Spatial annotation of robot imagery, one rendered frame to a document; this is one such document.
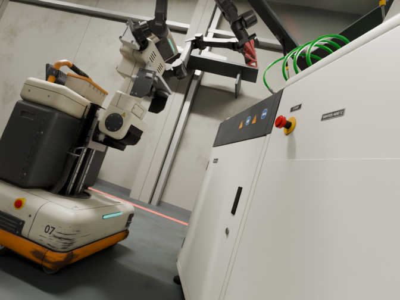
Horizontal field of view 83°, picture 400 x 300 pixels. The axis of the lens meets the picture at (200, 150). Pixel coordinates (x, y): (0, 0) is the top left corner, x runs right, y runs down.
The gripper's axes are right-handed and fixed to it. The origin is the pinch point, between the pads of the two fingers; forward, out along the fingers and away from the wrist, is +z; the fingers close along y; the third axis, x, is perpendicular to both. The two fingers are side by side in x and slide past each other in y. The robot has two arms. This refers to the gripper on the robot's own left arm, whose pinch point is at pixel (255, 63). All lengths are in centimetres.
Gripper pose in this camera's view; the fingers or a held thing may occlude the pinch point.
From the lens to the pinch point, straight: 150.1
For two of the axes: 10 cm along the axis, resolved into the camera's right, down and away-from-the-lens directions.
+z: 3.4, 7.8, -5.2
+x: -8.9, 4.4, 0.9
